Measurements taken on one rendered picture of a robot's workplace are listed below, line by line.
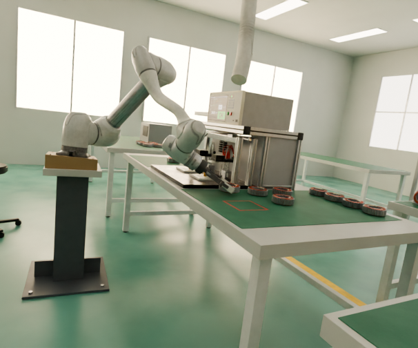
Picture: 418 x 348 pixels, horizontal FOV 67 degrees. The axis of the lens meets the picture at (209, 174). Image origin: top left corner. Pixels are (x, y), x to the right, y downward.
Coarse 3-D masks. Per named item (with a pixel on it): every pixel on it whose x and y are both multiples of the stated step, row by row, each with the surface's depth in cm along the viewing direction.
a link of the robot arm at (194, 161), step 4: (192, 156) 160; (196, 156) 161; (200, 156) 163; (188, 160) 160; (192, 160) 160; (196, 160) 161; (200, 160) 161; (188, 164) 161; (192, 164) 161; (196, 164) 161; (192, 168) 162
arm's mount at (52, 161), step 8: (48, 152) 200; (48, 160) 182; (56, 160) 184; (64, 160) 185; (72, 160) 187; (80, 160) 189; (88, 160) 190; (96, 160) 192; (64, 168) 186; (72, 168) 188; (80, 168) 190; (88, 168) 191; (96, 168) 193
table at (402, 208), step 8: (416, 192) 202; (416, 200) 199; (392, 208) 203; (400, 208) 199; (408, 208) 194; (416, 208) 192; (400, 216) 202; (416, 216) 190; (392, 248) 206; (392, 256) 206; (384, 264) 211; (392, 264) 207; (384, 272) 210; (392, 272) 209; (384, 280) 210; (392, 280) 217; (416, 280) 225; (384, 288) 210; (392, 288) 213; (384, 296) 210
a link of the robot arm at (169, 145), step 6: (168, 138) 158; (174, 138) 159; (162, 144) 160; (168, 144) 157; (174, 144) 156; (168, 150) 158; (174, 150) 156; (180, 150) 154; (174, 156) 160; (180, 156) 158; (186, 156) 158; (180, 162) 162
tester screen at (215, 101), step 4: (224, 96) 206; (212, 100) 220; (216, 100) 216; (220, 100) 210; (224, 100) 205; (212, 104) 220; (216, 104) 216; (220, 104) 210; (224, 104) 205; (212, 108) 220; (216, 108) 215; (216, 112) 215; (208, 116) 225
